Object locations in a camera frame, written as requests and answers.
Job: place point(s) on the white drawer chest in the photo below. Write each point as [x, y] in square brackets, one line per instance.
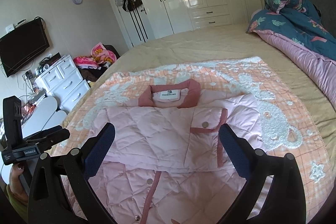
[64, 82]

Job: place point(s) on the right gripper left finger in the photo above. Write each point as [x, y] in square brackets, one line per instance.
[48, 201]

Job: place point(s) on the white rounded desk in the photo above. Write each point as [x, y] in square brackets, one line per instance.
[46, 115]

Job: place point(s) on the blue and pink duvet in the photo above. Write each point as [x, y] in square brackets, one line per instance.
[294, 27]

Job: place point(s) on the pink quilted coat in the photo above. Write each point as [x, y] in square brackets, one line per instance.
[167, 164]

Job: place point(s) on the black wall television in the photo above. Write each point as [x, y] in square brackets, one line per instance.
[22, 45]

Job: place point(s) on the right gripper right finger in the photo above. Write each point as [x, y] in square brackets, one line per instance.
[285, 201]

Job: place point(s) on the pink patterned clothes pile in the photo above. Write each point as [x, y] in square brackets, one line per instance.
[98, 57]

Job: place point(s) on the orange plaid bear blanket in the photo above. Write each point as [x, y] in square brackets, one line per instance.
[286, 125]

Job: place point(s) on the left hand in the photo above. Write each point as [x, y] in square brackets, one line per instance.
[15, 184]

